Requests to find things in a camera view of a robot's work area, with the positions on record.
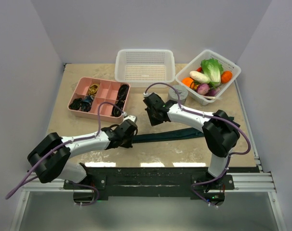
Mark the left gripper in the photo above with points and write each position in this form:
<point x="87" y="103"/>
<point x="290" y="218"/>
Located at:
<point x="128" y="144"/>

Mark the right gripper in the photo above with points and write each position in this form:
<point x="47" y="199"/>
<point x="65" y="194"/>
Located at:
<point x="152" y="121"/>

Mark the dark green tie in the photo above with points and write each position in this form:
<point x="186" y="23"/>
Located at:
<point x="174" y="135"/>

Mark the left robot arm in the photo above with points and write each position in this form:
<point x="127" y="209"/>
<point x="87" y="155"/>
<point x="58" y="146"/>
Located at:
<point x="49" y="159"/>

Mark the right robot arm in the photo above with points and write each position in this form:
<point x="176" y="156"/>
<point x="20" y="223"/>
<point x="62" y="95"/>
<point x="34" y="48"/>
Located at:
<point x="220" y="133"/>

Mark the grey cylinder roll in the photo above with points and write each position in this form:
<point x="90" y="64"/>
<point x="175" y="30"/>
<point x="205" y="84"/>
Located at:
<point x="181" y="91"/>

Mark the rolled black tie back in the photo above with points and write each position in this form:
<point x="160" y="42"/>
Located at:
<point x="122" y="93"/>

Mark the orange fruit left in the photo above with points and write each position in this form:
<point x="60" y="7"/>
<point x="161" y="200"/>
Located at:
<point x="189" y="82"/>

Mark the orange fruit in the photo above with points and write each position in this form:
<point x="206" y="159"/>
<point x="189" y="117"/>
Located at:
<point x="189" y="82"/>
<point x="226" y="76"/>

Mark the white empty basket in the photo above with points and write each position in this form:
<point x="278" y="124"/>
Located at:
<point x="142" y="67"/>

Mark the rolled blue tie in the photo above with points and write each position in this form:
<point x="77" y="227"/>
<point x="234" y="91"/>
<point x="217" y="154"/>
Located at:
<point x="86" y="103"/>

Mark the purple onion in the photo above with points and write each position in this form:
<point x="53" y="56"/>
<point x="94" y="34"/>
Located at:
<point x="202" y="89"/>

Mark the white radish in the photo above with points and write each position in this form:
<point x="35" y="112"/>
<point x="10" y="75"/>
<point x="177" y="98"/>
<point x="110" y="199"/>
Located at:
<point x="199" y="77"/>

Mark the pink divided tray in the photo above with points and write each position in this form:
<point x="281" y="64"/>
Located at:
<point x="104" y="100"/>

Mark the rolled black tie left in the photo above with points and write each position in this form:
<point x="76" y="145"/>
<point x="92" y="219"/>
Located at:
<point x="76" y="104"/>

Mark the rolled yellow tie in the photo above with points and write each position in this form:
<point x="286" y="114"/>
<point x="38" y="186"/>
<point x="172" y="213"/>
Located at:
<point x="93" y="89"/>

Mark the purple eggplant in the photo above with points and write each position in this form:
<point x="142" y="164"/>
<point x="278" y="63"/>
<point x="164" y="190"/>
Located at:
<point x="213" y="92"/>

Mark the white vegetable basket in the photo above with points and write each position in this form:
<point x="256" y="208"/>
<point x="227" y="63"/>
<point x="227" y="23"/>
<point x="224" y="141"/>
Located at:
<point x="195" y="64"/>

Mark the green lettuce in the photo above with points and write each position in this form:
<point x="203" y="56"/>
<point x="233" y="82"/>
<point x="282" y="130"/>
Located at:
<point x="212" y="69"/>

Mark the orange fruit right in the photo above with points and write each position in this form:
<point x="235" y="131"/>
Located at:
<point x="226" y="76"/>

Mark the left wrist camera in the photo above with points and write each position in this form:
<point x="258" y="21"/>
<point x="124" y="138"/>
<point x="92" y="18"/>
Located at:
<point x="131" y="118"/>

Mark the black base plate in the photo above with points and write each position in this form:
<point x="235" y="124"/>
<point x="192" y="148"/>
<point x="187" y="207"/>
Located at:
<point x="150" y="182"/>

